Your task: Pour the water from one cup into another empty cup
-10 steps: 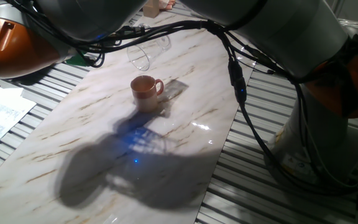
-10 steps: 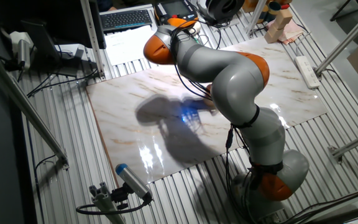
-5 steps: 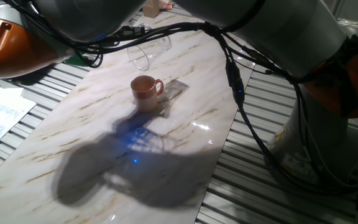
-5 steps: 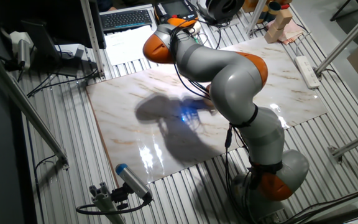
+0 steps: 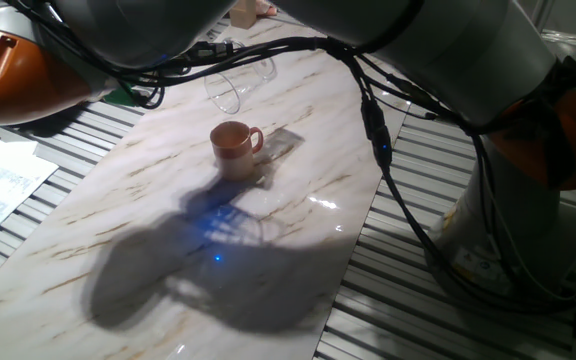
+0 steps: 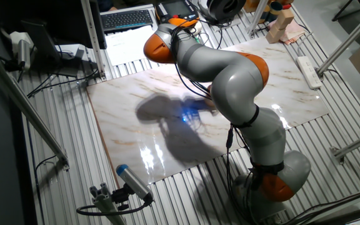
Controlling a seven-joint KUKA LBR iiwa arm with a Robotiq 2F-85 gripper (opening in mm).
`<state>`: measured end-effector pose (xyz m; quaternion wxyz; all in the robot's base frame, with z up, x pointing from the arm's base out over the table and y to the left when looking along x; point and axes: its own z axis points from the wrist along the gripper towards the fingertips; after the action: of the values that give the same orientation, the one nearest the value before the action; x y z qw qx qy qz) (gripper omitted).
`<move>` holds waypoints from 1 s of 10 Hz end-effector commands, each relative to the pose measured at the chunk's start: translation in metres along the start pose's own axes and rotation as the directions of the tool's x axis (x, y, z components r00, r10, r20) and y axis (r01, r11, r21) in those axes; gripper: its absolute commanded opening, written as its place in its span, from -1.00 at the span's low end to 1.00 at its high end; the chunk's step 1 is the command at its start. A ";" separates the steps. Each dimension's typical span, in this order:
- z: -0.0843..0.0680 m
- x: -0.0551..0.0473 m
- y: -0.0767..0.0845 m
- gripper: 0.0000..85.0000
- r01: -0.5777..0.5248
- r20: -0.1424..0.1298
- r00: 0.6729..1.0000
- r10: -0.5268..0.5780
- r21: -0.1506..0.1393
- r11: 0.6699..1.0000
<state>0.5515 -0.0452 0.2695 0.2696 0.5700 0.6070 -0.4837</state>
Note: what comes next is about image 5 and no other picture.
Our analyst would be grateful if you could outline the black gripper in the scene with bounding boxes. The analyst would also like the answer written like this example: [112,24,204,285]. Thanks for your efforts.
[182,41,235,64]

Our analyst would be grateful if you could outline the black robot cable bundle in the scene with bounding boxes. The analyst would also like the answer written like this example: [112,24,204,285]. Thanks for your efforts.
[12,0,576,314]

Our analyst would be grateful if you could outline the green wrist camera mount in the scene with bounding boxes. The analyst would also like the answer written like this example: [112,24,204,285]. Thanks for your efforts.
[101,82,142,107]

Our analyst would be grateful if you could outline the orange ceramic mug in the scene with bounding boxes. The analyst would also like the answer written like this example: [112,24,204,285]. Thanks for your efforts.
[209,120,265,182]

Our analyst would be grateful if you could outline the marble pattern board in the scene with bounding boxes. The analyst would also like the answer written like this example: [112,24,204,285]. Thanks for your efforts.
[0,14,412,360]

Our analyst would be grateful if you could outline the clear glass mug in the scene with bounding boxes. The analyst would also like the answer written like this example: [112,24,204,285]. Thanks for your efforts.
[203,38,278,115]

